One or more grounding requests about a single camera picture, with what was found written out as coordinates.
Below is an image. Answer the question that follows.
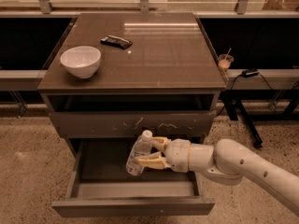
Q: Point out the white ceramic bowl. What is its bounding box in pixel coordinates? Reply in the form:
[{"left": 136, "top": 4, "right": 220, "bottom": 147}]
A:
[{"left": 60, "top": 46, "right": 101, "bottom": 78}]

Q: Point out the black power adapter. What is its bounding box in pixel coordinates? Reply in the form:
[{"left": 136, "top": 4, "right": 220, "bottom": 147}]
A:
[{"left": 241, "top": 68, "right": 259, "bottom": 77}]

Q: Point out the dark brown drawer cabinet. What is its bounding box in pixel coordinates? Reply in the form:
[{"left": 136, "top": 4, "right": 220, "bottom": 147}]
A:
[{"left": 38, "top": 13, "right": 226, "bottom": 152}]

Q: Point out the black snack wrapper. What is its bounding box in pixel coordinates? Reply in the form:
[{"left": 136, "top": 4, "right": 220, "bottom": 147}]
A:
[{"left": 100, "top": 35, "right": 133, "bottom": 49}]

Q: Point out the open bottom cabinet drawer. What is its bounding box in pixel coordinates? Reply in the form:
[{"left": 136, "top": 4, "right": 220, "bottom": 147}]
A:
[{"left": 52, "top": 139, "right": 215, "bottom": 217}]

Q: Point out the black metal stand leg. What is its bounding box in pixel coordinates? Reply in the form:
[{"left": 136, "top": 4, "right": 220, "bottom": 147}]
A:
[{"left": 221, "top": 91, "right": 263, "bottom": 149}]

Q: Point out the scratched closed cabinet drawer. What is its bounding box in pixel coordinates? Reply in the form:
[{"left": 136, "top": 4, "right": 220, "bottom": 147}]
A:
[{"left": 50, "top": 111, "right": 216, "bottom": 138}]

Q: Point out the black power cable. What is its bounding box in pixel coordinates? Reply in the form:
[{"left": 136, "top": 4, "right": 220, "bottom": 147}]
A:
[{"left": 217, "top": 71, "right": 275, "bottom": 117}]

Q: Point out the clear plastic water bottle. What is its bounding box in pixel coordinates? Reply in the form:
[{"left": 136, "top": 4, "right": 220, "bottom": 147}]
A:
[{"left": 126, "top": 130, "right": 152, "bottom": 176}]

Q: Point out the plastic cup with straw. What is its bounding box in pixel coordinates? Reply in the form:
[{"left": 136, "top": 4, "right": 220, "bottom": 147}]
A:
[{"left": 218, "top": 49, "right": 234, "bottom": 72}]

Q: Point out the metal window railing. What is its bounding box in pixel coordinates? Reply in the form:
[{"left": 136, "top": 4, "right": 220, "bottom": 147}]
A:
[{"left": 0, "top": 0, "right": 299, "bottom": 18}]

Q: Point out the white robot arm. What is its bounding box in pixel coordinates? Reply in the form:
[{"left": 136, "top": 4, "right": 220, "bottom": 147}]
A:
[{"left": 135, "top": 137, "right": 299, "bottom": 216}]

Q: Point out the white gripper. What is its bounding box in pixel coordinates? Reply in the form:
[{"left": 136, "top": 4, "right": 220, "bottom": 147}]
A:
[{"left": 135, "top": 136, "right": 191, "bottom": 173}]

